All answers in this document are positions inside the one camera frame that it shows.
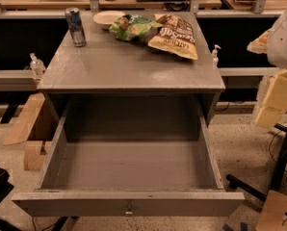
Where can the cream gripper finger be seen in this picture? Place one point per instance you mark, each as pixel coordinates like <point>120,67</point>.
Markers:
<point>260,44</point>
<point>271,100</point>

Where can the redbull can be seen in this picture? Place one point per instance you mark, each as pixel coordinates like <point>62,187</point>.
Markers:
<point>75,26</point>

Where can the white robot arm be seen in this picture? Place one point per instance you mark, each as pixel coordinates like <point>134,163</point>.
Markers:
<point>277,45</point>

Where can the grey cabinet with table top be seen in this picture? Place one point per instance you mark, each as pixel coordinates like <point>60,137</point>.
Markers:
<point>106,64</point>

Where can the open grey top drawer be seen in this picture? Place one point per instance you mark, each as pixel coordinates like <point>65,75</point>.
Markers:
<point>150,152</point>

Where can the metal drawer knob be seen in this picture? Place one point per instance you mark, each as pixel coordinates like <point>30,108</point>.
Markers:
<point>128,212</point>

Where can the white pump bottle right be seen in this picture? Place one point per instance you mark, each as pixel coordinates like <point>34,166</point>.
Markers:
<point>215,55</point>

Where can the cardboard piece bottom right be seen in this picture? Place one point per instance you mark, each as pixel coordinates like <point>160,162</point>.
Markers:
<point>274,213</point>

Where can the green chip bag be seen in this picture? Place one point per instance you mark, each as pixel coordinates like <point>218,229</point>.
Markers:
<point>132,26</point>

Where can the white bowl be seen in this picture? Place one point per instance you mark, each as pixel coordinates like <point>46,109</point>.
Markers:
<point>107,18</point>

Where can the clear sanitizer bottle left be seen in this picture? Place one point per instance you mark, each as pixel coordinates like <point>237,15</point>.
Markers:
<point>37,65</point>

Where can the cardboard boxes on floor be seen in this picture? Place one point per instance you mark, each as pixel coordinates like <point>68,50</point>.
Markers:
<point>34,127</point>

